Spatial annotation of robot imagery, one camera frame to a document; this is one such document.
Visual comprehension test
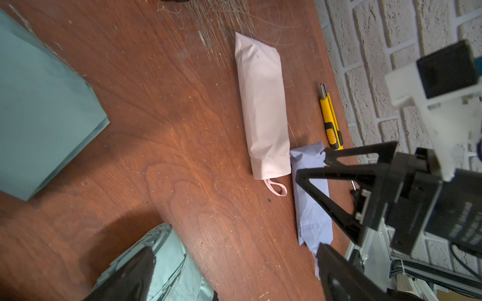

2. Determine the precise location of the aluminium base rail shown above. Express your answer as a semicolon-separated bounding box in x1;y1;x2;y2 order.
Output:
345;223;481;300

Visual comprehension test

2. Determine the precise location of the lilac sleeved umbrella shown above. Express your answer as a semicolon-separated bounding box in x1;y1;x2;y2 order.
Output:
290;142;333;256

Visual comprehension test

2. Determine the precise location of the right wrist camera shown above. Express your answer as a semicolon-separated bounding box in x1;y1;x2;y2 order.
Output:
385;40;481;181

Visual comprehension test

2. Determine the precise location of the pink sleeved umbrella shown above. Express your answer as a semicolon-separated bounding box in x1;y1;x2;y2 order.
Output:
235;33;291;197

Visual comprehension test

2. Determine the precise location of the yellow utility knife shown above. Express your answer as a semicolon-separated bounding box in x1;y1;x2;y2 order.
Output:
320;84;343;150

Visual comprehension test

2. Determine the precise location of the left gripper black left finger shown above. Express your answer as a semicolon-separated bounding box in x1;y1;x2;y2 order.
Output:
84;247;156;301

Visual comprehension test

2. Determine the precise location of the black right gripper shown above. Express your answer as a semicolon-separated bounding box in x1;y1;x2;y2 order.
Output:
296;141;481;256

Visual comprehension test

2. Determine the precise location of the small mint green sleeve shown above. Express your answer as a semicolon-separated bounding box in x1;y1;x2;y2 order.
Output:
1;12;109;201

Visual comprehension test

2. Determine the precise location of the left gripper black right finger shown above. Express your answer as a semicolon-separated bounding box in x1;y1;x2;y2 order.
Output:
316;244;394;300

